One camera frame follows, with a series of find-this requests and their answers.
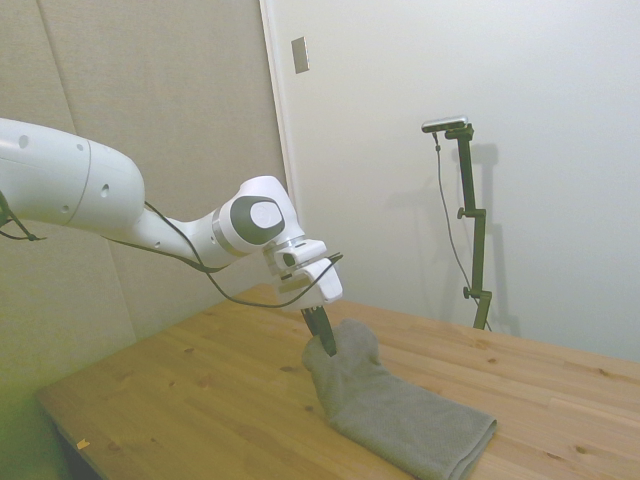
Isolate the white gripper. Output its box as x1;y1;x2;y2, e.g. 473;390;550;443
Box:
277;258;345;358

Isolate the grey towel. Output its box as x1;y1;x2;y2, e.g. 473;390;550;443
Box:
300;318;499;480

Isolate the grey wrist camera bar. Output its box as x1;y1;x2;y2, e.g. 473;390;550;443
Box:
276;273;315;297

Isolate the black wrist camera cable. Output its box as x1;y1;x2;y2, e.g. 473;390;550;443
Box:
0;189;346;309

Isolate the white wall corner trim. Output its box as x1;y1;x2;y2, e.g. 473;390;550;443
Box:
258;0;302;211

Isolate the grey stereo camera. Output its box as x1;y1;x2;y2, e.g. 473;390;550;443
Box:
421;114;472;134

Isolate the grey wall switch plate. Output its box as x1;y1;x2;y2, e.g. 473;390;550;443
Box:
290;35;312;76

